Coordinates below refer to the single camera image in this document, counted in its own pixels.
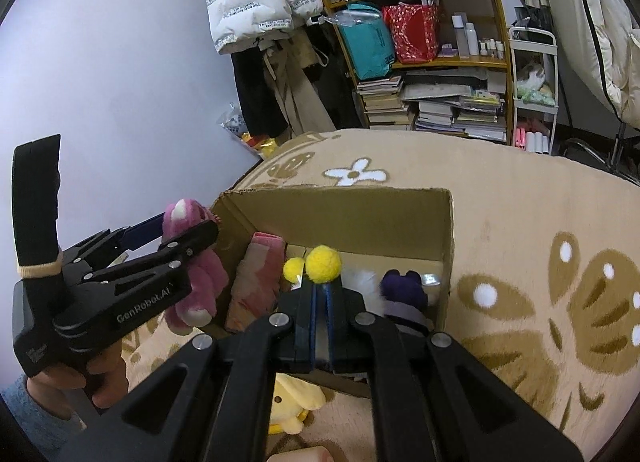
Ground tall white bottle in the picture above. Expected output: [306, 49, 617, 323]
[451, 13, 468, 59]

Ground beige flower printed blanket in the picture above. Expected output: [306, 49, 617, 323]
[120, 129, 640, 462]

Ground peach plush toy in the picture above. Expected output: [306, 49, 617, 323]
[267, 444, 333, 462]

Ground white padded chair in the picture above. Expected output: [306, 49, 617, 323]
[530, 0, 640, 130]

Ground pink plush bear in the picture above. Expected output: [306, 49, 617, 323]
[161, 198, 231, 334]

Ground pink and white rolls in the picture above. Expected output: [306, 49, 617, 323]
[515, 127, 550, 155]

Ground person's left forearm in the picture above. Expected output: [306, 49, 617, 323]
[0, 374, 88, 462]

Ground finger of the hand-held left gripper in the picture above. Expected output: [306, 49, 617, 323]
[80, 219, 222, 290]
[60, 212, 167, 269]

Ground large pile of books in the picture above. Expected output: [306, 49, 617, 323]
[402, 67, 508, 143]

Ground person's left hand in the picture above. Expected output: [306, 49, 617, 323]
[27, 337, 129, 410]

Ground purple-haired plush doll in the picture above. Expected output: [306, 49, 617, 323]
[380, 269, 436, 338]

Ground yellow plush toy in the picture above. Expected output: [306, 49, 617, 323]
[267, 373, 328, 437]

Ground white and brown plush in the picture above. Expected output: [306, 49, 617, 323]
[517, 63, 546, 88]

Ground yellow pompom toy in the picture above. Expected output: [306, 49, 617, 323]
[282, 244, 343, 285]

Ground red patterned bag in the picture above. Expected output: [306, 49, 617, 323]
[382, 2, 441, 64]

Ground pink tissue pack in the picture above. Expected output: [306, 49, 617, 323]
[225, 232, 286, 335]

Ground beige coat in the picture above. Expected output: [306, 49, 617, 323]
[260, 37, 341, 135]

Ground small pile of books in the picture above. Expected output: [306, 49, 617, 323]
[356, 76, 416, 130]

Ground printed cardboard box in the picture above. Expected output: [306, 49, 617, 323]
[207, 187, 456, 398]

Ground light green pack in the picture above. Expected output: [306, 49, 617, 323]
[517, 84, 557, 107]

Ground white trolley cart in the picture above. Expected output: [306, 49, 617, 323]
[507, 24, 560, 157]

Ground black coat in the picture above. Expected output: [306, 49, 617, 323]
[231, 47, 293, 140]

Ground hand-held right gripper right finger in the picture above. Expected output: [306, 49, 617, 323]
[325, 284, 586, 462]

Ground white pompom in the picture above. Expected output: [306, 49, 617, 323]
[342, 267, 388, 300]

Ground teal bag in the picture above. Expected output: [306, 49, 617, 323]
[337, 4, 396, 80]

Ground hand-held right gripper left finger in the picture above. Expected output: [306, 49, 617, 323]
[55, 287, 326, 462]

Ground clear plastic bag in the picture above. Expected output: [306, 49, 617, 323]
[216, 102, 278, 160]

